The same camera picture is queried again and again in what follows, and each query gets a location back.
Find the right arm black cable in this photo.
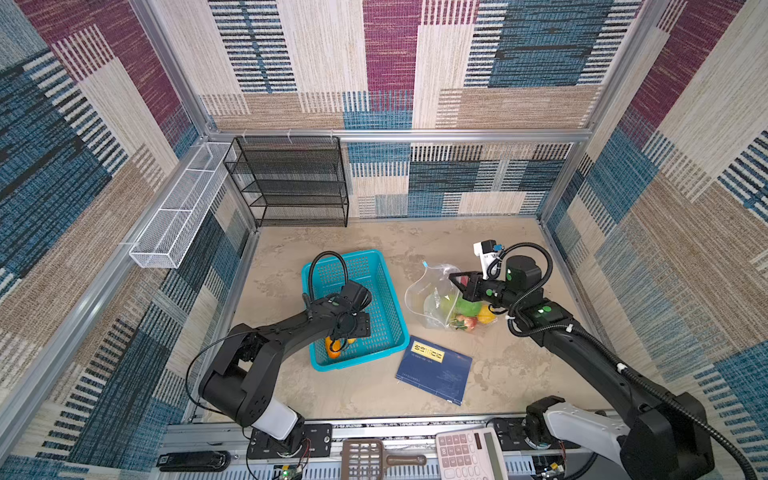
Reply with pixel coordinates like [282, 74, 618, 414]
[485, 241, 760, 480]

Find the black stapler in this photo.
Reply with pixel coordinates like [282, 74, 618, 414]
[156, 450, 232, 473]

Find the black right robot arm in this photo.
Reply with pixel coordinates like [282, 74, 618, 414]
[449, 256, 757, 479]

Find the green apple toy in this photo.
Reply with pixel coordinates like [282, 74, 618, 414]
[455, 298, 483, 317]

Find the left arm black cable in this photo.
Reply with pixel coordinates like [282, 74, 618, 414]
[184, 250, 373, 415]

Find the clear zip top bag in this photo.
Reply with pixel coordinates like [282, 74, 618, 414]
[404, 262, 498, 332]

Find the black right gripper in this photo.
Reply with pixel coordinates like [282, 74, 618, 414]
[448, 270, 520, 311]

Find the pink calculator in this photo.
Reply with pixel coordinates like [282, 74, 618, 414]
[435, 427, 508, 480]

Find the black wire shelf rack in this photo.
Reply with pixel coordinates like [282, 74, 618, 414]
[224, 135, 349, 228]

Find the teal plastic basket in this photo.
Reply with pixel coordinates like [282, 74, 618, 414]
[301, 249, 411, 373]

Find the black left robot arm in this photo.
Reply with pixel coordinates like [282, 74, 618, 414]
[198, 280, 373, 450]

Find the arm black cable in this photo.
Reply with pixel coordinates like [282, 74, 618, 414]
[184, 250, 373, 415]
[485, 241, 760, 480]

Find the blue booklet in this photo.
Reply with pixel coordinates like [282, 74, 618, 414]
[395, 337, 473, 406]

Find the white wire mesh tray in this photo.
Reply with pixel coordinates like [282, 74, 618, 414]
[129, 142, 229, 269]

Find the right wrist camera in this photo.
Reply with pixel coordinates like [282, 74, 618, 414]
[473, 240, 504, 279]

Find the red strawberry toy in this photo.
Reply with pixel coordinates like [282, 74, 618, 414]
[455, 314, 478, 331]

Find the yellow lemon toy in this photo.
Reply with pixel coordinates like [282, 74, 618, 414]
[476, 305, 497, 325]

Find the brown slotted spatula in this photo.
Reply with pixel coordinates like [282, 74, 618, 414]
[340, 439, 427, 480]

